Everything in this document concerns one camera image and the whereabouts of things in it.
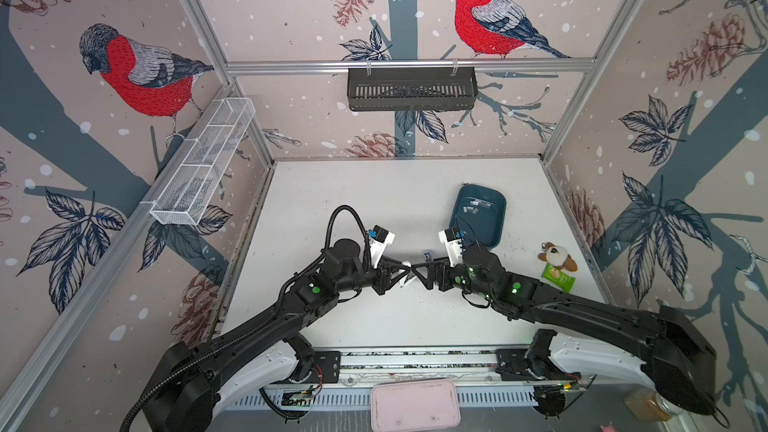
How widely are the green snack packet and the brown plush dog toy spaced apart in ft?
0.08

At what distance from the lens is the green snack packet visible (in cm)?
89

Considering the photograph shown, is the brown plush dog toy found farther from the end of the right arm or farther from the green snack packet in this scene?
the end of the right arm

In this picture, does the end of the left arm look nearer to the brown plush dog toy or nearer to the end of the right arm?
the end of the right arm

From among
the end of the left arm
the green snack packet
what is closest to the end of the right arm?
the end of the left arm

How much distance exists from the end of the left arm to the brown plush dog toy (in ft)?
1.62

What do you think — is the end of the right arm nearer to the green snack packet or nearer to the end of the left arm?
the end of the left arm

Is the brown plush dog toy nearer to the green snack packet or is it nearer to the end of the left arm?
the green snack packet

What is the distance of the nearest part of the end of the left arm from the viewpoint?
659 millimetres

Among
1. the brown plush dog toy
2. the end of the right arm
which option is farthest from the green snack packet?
the end of the right arm

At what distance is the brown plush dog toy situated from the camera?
36.1 inches

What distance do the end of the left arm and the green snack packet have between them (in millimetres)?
472
